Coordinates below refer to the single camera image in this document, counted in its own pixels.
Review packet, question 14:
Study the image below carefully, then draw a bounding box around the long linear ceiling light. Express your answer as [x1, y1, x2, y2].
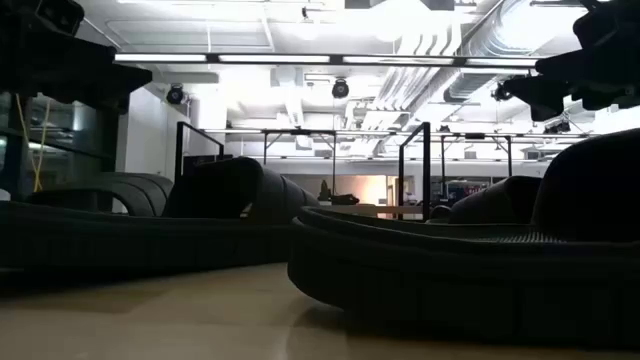
[113, 52, 541, 69]

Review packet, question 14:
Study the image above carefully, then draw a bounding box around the black computer monitor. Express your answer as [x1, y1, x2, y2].
[182, 153, 234, 177]

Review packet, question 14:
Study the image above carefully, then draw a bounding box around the yellow hanging cable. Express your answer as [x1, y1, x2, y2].
[14, 93, 52, 194]

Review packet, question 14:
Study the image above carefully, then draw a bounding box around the far table with tires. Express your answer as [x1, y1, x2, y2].
[174, 121, 432, 221]

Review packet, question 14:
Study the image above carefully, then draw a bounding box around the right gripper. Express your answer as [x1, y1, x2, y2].
[502, 42, 640, 122]

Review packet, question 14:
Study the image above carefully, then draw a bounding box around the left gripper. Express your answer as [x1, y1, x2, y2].
[0, 30, 154, 114]

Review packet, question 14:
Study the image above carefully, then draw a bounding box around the silver ventilation duct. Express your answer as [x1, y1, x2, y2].
[442, 0, 581, 104]

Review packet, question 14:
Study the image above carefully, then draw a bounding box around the black metal gantry frame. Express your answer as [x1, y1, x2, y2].
[439, 132, 515, 201]
[262, 128, 337, 196]

